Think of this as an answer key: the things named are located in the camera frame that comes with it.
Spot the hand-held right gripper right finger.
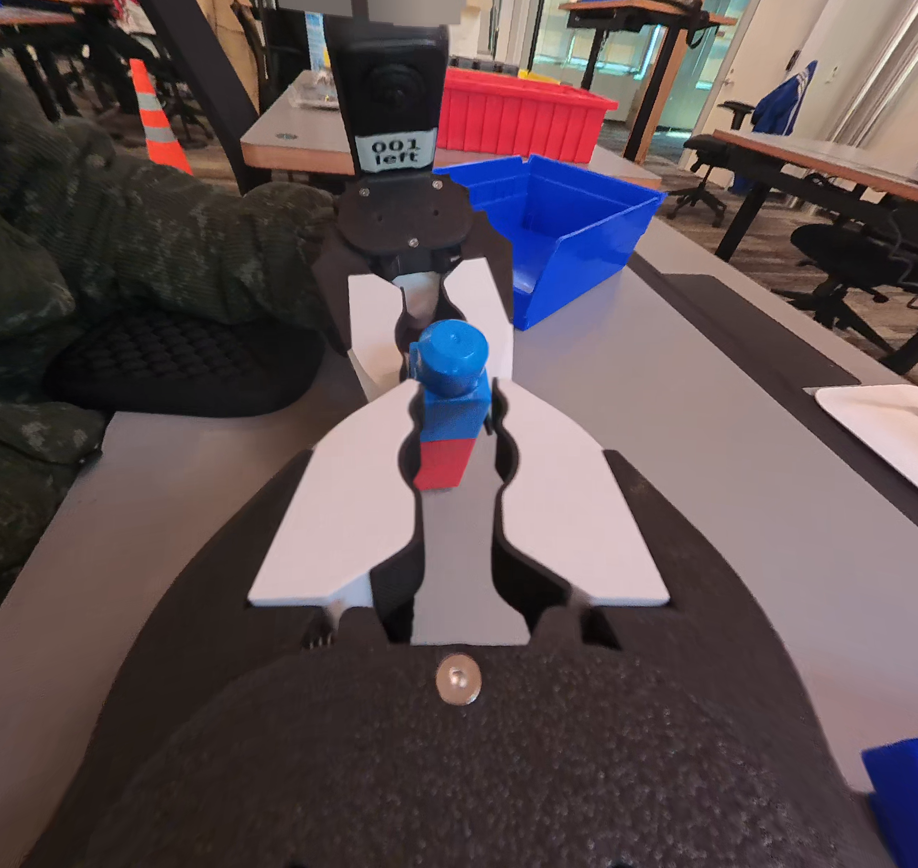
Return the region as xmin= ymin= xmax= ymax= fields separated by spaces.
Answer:
xmin=491 ymin=379 xmax=671 ymax=631

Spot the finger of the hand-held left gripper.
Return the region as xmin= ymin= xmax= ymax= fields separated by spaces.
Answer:
xmin=439 ymin=258 xmax=517 ymax=385
xmin=348 ymin=273 xmax=418 ymax=404

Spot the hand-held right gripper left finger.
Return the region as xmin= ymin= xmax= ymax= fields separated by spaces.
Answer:
xmin=247 ymin=380 xmax=424 ymax=645

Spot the blue mega block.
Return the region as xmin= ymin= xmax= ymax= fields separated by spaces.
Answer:
xmin=409 ymin=319 xmax=492 ymax=446

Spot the blue plastic bin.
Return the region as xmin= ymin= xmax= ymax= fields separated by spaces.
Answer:
xmin=861 ymin=742 xmax=918 ymax=862
xmin=434 ymin=154 xmax=668 ymax=331

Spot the red mega block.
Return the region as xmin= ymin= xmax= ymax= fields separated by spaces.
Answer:
xmin=414 ymin=438 xmax=478 ymax=491

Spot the beige coat on chair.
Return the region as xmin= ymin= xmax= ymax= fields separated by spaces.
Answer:
xmin=192 ymin=0 xmax=262 ymax=116

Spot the black leaning board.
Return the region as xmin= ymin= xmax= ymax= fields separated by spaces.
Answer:
xmin=136 ymin=0 xmax=270 ymax=195

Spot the black chair armrest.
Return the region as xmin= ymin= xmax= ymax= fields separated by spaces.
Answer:
xmin=43 ymin=301 xmax=324 ymax=417

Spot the orange striped traffic cone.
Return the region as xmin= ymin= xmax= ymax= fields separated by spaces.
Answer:
xmin=129 ymin=57 xmax=195 ymax=176

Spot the black office chair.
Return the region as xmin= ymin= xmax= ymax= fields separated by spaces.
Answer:
xmin=667 ymin=100 xmax=757 ymax=227
xmin=771 ymin=222 xmax=918 ymax=352

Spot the white desk stand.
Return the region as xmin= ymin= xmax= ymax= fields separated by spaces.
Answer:
xmin=815 ymin=384 xmax=918 ymax=489

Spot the blue jacket with white stripes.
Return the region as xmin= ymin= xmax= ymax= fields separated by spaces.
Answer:
xmin=752 ymin=59 xmax=819 ymax=137

